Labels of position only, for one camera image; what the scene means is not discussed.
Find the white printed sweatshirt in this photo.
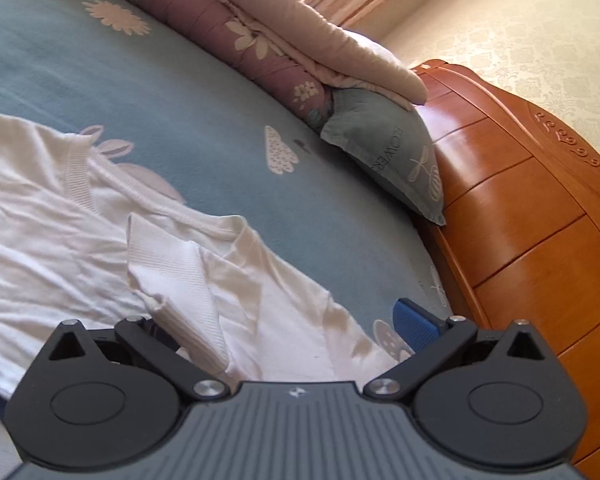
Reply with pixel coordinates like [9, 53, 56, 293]
[0, 107, 413, 396]

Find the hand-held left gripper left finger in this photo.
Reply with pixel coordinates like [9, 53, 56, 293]
[47, 316, 229, 402]

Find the wooden headboard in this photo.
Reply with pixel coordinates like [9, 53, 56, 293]
[410, 58, 600, 480]

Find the teal flower print pillow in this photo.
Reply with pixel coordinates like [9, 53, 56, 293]
[320, 87, 447, 226]

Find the folded pink floral quilt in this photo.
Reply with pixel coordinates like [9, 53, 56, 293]
[40, 0, 429, 128]

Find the blue floral bed sheet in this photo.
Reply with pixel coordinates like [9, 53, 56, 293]
[0, 0, 453, 411]

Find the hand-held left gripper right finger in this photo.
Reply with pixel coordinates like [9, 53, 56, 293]
[362, 298, 557, 402]

